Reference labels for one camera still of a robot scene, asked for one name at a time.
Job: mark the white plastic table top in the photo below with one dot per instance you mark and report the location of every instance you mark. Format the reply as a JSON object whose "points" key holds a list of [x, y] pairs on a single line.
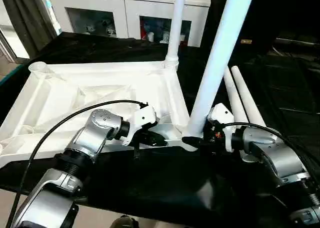
{"points": [[75, 88]]}

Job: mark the white plastic table leg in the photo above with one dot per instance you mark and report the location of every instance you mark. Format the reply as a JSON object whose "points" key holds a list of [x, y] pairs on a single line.
{"points": [[235, 98], [250, 98], [220, 51], [175, 26]]}

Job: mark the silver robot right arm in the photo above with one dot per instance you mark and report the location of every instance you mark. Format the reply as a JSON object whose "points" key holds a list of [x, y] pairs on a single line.
{"points": [[275, 150]]}

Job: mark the black work surface mat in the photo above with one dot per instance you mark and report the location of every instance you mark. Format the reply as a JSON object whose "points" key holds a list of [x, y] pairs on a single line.
{"points": [[175, 175]]}

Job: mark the brown round robot part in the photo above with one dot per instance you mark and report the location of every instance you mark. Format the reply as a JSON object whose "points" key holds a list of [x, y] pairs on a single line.
{"points": [[123, 222]]}

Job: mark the small yellow label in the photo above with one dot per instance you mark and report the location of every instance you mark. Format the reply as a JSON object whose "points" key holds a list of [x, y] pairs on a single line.
{"points": [[246, 41]]}

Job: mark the small white jar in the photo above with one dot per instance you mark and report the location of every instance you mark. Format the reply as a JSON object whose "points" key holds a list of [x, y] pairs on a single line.
{"points": [[150, 36], [183, 37], [165, 37]]}

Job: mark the red bottle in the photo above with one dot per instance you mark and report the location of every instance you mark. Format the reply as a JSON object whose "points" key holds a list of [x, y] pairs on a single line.
{"points": [[143, 34]]}

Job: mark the long dark metal rod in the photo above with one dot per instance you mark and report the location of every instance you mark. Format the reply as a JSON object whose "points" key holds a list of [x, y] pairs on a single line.
{"points": [[297, 42]]}

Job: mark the white glass-door cabinet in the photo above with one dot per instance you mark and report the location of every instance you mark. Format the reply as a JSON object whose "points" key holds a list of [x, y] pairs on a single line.
{"points": [[100, 3]]}

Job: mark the black backdrop cloth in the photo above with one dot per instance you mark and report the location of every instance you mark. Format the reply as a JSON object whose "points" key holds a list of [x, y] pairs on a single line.
{"points": [[287, 13]]}

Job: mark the grey curtain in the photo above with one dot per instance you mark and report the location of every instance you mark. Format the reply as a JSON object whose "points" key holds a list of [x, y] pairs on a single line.
{"points": [[27, 21]]}

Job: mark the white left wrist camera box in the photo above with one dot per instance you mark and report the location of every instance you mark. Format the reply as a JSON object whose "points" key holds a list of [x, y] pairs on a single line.
{"points": [[142, 118]]}

